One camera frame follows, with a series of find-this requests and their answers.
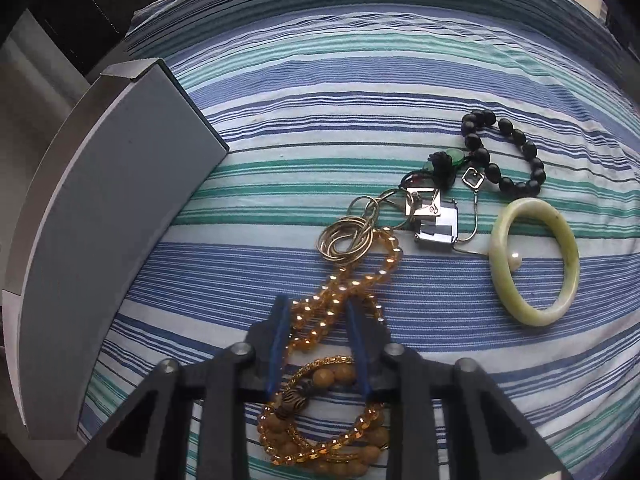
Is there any amber bead necklace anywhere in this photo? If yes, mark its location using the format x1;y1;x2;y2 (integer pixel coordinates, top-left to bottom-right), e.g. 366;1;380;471
257;226;406;468

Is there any brown wooden bead bracelet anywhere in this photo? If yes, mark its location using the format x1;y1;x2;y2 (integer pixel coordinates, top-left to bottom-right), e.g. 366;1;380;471
259;363;392;478

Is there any pale green jade bangle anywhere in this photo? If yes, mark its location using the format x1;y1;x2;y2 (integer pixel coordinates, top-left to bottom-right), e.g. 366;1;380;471
488;197;580;327

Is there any black bead bracelet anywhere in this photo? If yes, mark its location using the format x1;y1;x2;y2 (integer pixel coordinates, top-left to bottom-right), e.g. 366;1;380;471
460;108;548;198

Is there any white cardboard box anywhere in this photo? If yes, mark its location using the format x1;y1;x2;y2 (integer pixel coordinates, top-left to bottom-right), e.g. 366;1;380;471
1;58;229;471

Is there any blue striped bed sheet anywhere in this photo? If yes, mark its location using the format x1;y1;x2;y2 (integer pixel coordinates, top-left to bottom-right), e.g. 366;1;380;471
78;0;639;479

